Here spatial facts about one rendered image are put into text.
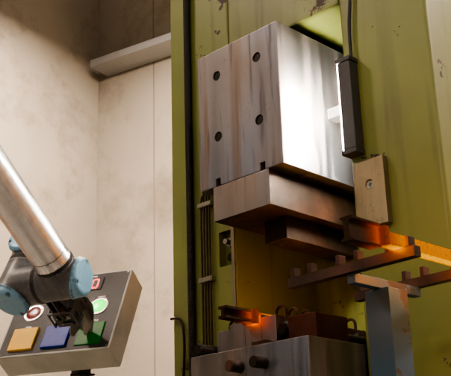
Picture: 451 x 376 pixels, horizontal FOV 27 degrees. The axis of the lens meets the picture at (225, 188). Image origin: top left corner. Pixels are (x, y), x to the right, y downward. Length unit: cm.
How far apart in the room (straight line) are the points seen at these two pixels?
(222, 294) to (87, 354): 40
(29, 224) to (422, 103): 96
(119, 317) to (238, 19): 95
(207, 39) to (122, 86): 488
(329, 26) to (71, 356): 114
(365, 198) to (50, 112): 526
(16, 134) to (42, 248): 498
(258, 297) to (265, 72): 62
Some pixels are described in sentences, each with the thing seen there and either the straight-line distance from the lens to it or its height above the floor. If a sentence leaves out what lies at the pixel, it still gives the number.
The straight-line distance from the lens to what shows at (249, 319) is 227.
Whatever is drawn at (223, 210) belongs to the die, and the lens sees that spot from 244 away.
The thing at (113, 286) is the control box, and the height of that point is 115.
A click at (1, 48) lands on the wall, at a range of 716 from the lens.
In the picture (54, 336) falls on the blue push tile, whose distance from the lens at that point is 256.
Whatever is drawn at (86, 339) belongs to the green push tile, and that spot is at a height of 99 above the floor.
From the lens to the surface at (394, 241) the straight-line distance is 172.
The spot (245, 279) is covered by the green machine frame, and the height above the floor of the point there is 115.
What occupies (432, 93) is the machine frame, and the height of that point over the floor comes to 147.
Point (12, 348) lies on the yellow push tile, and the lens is 261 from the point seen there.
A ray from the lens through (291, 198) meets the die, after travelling 239.
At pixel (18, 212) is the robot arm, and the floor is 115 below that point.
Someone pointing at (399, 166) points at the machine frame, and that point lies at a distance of 228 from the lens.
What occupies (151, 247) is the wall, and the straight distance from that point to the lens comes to 708.
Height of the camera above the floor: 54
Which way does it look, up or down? 19 degrees up
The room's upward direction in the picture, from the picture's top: 2 degrees counter-clockwise
